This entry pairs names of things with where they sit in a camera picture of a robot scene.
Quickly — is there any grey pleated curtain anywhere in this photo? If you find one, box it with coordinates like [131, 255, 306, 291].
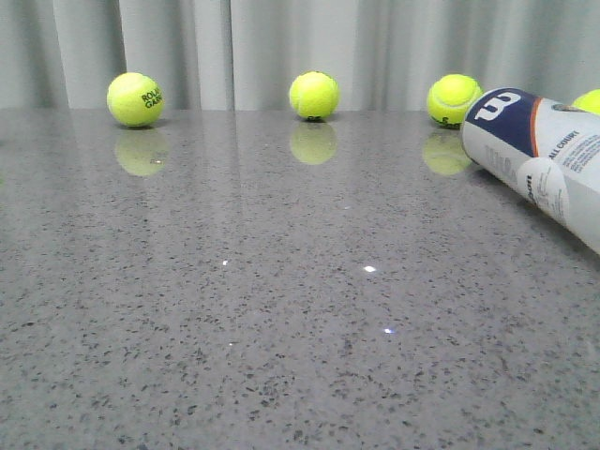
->
[1, 1, 599, 111]

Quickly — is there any tennis ball with black text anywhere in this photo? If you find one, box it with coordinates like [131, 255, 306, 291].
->
[107, 72, 164, 128]

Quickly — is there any centre yellow tennis ball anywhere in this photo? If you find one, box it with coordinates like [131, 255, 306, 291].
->
[289, 71, 339, 120]

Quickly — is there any white blue Wilson tennis can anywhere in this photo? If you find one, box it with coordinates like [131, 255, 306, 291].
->
[460, 87, 599, 251]

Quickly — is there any yellow tennis ball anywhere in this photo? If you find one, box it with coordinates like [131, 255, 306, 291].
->
[427, 74, 483, 128]
[289, 71, 339, 120]

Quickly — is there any far right tennis ball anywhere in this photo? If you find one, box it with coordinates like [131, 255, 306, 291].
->
[572, 88, 600, 114]

